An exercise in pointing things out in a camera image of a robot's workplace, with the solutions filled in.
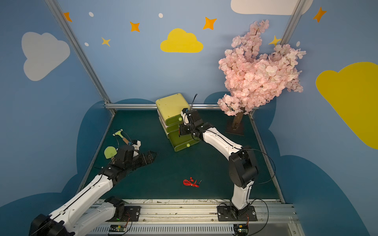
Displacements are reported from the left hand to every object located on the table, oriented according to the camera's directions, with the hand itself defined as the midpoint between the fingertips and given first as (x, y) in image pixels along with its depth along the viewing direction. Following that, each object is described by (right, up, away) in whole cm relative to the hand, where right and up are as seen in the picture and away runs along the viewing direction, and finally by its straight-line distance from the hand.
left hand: (151, 153), depth 83 cm
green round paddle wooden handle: (-32, -2, +14) cm, 35 cm away
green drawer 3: (+15, +4, +13) cm, 20 cm away
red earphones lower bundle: (+22, -17, +1) cm, 28 cm away
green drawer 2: (+9, +14, +13) cm, 21 cm away
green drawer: (+12, +20, +8) cm, 25 cm away
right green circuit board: (+48, -36, -10) cm, 61 cm away
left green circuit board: (-14, -35, -11) cm, 39 cm away
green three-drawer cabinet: (+9, +27, +11) cm, 30 cm away
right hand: (+17, +16, +7) cm, 24 cm away
